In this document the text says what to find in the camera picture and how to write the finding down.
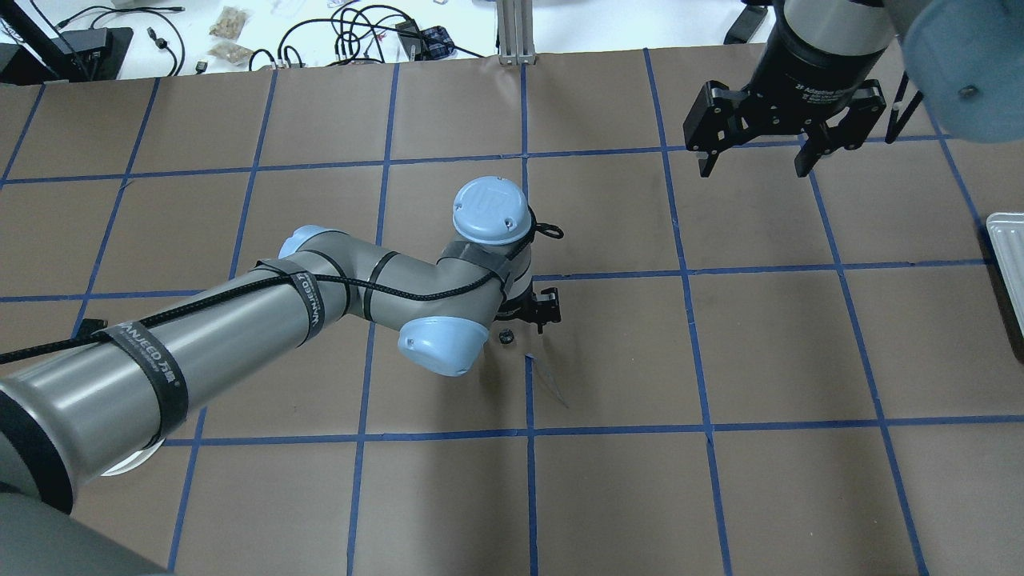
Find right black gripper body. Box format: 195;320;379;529
683;23;886;154

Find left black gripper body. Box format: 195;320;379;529
496;290;562;329

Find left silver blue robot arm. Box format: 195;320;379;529
1;176;564;575

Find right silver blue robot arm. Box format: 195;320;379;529
683;1;1023;178

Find ribbed silver metal tray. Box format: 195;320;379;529
985;212;1023;332

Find black power adapter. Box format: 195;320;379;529
722;3;769;45

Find black device on table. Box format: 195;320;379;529
1;28;134;86

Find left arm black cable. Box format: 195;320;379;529
0;206;565;369

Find aluminium frame post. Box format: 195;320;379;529
494;0;537;66

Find tangled black cables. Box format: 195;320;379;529
248;4;485;71

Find white curved plastic bracket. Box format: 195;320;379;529
100;438;165;478

